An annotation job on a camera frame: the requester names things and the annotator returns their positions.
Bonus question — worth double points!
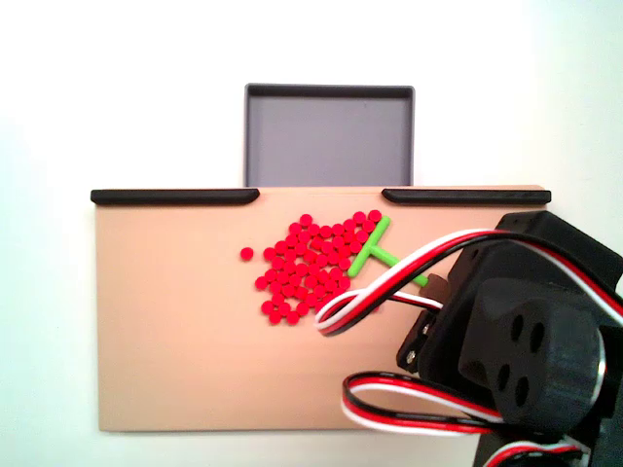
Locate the black edge rail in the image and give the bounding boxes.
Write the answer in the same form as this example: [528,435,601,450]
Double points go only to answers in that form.
[90,189,261,206]
[381,188,553,206]

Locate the grey plastic tray container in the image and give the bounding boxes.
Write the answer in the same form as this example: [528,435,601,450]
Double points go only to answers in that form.
[243,83,417,189]

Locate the green T pusher brown block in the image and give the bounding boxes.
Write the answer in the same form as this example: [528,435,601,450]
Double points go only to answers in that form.
[347,215,447,294]

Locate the red granule pile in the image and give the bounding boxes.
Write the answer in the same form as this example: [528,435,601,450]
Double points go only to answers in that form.
[254,208,384,326]

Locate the beige flat board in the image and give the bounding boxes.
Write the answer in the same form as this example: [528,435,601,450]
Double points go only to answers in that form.
[92,184,549,433]

